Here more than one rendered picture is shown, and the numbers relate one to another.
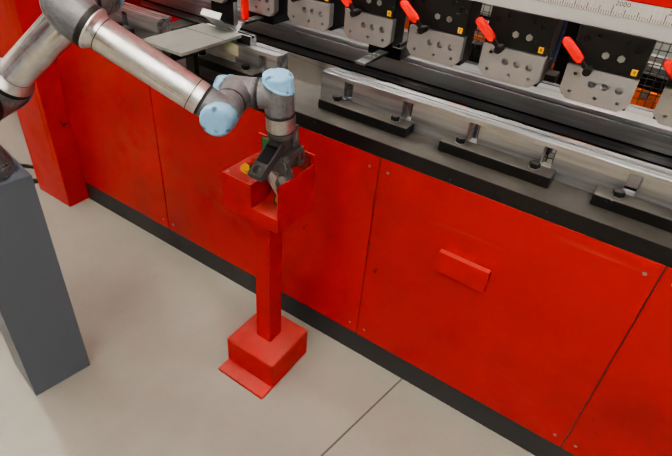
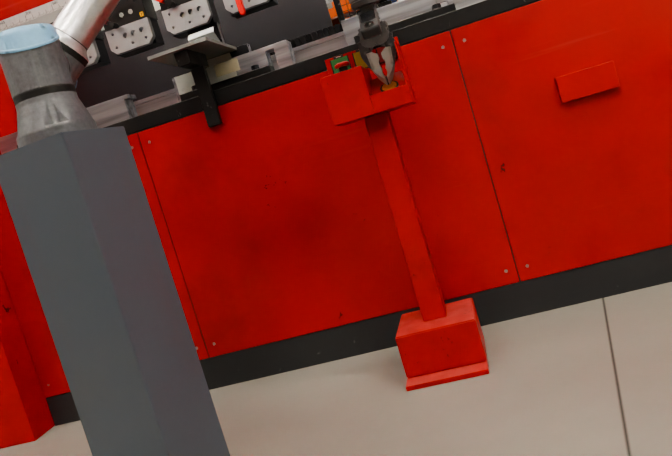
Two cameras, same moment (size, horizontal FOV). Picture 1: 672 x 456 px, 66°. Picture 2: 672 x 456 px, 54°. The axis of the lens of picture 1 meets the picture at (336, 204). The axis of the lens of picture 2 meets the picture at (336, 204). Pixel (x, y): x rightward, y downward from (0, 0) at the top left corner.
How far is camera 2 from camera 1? 1.34 m
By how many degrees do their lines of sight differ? 35
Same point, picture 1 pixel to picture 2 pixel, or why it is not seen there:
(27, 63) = (93, 4)
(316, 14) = not seen: outside the picture
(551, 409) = not seen: outside the picture
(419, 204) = (510, 48)
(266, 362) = (464, 321)
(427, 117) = not seen: outside the picture
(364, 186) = (447, 74)
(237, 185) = (344, 79)
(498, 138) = not seen: outside the picture
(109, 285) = not seen: hidden behind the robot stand
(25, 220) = (128, 187)
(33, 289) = (153, 302)
